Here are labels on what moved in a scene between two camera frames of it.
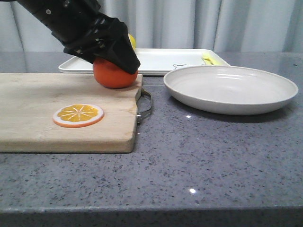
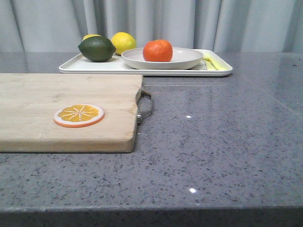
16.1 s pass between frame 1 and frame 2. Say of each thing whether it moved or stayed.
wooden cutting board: stayed
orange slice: stayed
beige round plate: moved
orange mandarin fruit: moved
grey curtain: stayed
